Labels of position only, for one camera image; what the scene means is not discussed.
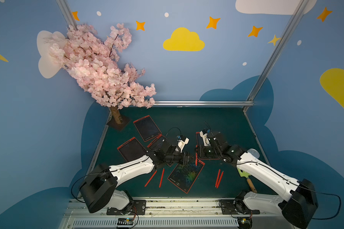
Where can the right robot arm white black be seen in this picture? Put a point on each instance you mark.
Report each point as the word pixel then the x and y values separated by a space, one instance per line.
pixel 295 200

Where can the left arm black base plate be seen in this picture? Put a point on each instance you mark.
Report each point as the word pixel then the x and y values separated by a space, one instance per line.
pixel 136 207

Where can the green garden fork wooden handle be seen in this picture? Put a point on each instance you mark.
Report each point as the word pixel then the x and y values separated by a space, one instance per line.
pixel 249 181

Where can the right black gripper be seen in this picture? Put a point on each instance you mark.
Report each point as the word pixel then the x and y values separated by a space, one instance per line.
pixel 208 147

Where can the pink cherry blossom tree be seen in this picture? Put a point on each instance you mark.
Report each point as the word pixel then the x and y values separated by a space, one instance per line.
pixel 93 63

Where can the red stylus right pair inner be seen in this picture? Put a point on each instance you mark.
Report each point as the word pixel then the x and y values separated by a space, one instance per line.
pixel 217 179

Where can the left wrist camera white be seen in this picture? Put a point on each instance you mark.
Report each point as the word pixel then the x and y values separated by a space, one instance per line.
pixel 182 141

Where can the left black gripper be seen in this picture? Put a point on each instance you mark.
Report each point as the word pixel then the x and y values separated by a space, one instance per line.
pixel 184 157

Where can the aluminium front rail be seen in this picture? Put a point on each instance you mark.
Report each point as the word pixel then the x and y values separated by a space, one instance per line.
pixel 171 213

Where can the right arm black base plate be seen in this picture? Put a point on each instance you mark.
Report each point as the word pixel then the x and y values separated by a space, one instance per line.
pixel 234 207

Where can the colourful scribble red writing tablet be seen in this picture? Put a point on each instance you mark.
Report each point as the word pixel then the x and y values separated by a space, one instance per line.
pixel 184 176

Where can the red stylus pair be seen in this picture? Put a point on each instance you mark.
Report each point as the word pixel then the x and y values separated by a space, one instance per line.
pixel 217 179
pixel 221 175

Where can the red stylus right pair outer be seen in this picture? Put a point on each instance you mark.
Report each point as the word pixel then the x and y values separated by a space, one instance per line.
pixel 221 175

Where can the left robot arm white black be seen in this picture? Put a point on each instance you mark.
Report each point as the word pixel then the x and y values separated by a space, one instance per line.
pixel 99 188

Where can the aluminium back frame bar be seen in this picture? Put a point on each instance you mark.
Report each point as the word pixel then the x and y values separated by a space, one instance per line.
pixel 203 103

